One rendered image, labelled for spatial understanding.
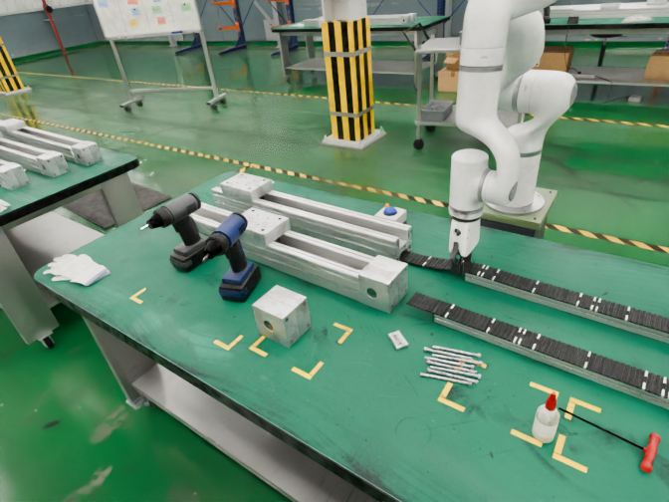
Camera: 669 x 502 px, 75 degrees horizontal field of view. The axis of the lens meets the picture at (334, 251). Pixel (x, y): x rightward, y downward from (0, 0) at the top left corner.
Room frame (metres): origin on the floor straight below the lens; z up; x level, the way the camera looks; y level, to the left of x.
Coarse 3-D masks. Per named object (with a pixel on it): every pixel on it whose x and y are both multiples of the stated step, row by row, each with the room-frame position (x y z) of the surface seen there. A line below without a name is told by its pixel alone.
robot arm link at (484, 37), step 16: (480, 0) 0.96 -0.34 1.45; (496, 0) 0.95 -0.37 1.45; (512, 0) 0.97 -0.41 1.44; (528, 0) 1.00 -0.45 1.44; (544, 0) 1.01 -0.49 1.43; (464, 16) 1.00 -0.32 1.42; (480, 16) 0.95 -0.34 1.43; (496, 16) 0.95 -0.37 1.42; (512, 16) 0.99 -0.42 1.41; (464, 32) 0.98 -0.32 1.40; (480, 32) 0.95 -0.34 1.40; (496, 32) 0.94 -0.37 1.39; (464, 48) 0.98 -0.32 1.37; (480, 48) 0.95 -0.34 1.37; (496, 48) 0.94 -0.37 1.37; (464, 64) 0.97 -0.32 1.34; (480, 64) 0.94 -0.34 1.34; (496, 64) 0.94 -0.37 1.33
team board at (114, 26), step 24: (96, 0) 6.74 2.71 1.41; (120, 0) 6.62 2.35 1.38; (144, 0) 6.51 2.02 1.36; (168, 0) 6.40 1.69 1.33; (192, 0) 6.30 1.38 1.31; (120, 24) 6.66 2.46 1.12; (144, 24) 6.55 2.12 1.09; (168, 24) 6.43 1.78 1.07; (192, 24) 6.33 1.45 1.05; (120, 72) 6.78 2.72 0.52; (216, 96) 6.33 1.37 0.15
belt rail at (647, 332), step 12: (468, 276) 0.94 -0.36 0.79; (492, 288) 0.89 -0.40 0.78; (504, 288) 0.88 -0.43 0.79; (516, 288) 0.85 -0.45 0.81; (540, 300) 0.82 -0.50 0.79; (552, 300) 0.80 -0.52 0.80; (576, 312) 0.76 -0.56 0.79; (588, 312) 0.75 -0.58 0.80; (612, 324) 0.71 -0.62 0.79; (624, 324) 0.70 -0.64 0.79; (648, 336) 0.67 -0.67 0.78; (660, 336) 0.66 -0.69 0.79
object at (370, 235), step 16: (272, 192) 1.46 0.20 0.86; (224, 208) 1.53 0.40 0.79; (240, 208) 1.48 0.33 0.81; (272, 208) 1.35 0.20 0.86; (288, 208) 1.33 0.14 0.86; (304, 208) 1.36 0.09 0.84; (320, 208) 1.31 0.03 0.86; (336, 208) 1.28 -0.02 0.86; (304, 224) 1.27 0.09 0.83; (320, 224) 1.23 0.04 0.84; (336, 224) 1.18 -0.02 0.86; (352, 224) 1.23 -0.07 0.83; (368, 224) 1.19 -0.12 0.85; (384, 224) 1.15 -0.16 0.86; (400, 224) 1.14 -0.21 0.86; (336, 240) 1.18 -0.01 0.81; (352, 240) 1.14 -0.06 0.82; (368, 240) 1.10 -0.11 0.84; (384, 240) 1.07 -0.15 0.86; (400, 240) 1.11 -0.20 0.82; (384, 256) 1.07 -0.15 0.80
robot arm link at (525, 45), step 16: (528, 16) 1.14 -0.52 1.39; (512, 32) 1.13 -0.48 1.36; (528, 32) 1.13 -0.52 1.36; (544, 32) 1.16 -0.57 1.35; (512, 48) 1.16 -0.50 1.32; (528, 48) 1.14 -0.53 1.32; (544, 48) 1.18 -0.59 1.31; (512, 64) 1.19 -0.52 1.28; (528, 64) 1.17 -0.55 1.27; (512, 80) 1.23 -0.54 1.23; (512, 96) 1.26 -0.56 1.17
